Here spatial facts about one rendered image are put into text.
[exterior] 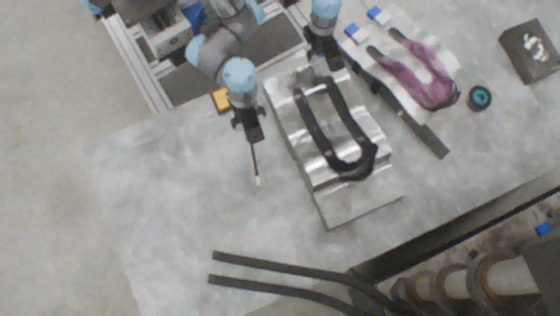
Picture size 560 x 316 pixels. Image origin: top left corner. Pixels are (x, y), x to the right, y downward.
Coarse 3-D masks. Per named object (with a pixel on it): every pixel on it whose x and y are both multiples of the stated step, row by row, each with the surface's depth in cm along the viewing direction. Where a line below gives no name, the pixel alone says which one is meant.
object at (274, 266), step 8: (216, 256) 161; (224, 256) 160; (232, 256) 160; (240, 256) 160; (240, 264) 159; (248, 264) 158; (256, 264) 157; (264, 264) 157; (272, 264) 156; (280, 264) 156; (288, 264) 156; (280, 272) 156; (288, 272) 155; (296, 272) 154; (304, 272) 153; (312, 272) 153; (320, 272) 152; (328, 272) 152; (328, 280) 152
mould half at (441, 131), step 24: (408, 24) 178; (360, 48) 176; (384, 48) 176; (432, 48) 171; (360, 72) 178; (384, 72) 170; (456, 72) 172; (384, 96) 175; (408, 96) 168; (408, 120) 172; (432, 120) 163; (456, 120) 163; (480, 120) 163; (432, 144) 169; (456, 144) 161
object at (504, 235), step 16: (528, 208) 169; (544, 208) 168; (496, 224) 168; (512, 224) 167; (528, 224) 167; (480, 240) 166; (496, 240) 166; (512, 240) 166; (432, 256) 170; (448, 256) 165; (464, 256) 165; (400, 272) 168; (384, 288) 163
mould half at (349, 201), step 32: (288, 96) 168; (320, 96) 168; (352, 96) 168; (288, 128) 166; (320, 160) 158; (352, 160) 158; (384, 160) 163; (320, 192) 163; (352, 192) 163; (384, 192) 163
